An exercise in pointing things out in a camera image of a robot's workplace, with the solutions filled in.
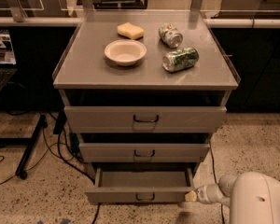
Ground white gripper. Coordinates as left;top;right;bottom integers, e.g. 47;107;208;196
185;184;230;206

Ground grey drawer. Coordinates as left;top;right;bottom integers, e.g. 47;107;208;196
79;143;209;162
86;165;194;203
64;106;226;133

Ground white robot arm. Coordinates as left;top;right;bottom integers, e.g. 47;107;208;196
185;172;280;224

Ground grey drawer cabinet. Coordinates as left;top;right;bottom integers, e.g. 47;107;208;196
53;10;238;166

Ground green soda can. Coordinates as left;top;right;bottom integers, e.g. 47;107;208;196
162;48;199;73

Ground white bowl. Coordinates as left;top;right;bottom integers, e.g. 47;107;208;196
105;39;147;66

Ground silver red soda can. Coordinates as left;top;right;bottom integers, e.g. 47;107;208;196
159;23;183;49

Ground black stand leg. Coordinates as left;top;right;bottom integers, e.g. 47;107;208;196
15;115;48;180

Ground yellow sponge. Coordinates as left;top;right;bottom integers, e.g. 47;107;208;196
117;22;144;40

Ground laptop computer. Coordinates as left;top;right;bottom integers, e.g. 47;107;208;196
0;29;18;91

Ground black cables on left floor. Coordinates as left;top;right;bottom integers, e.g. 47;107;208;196
0;111;101;224

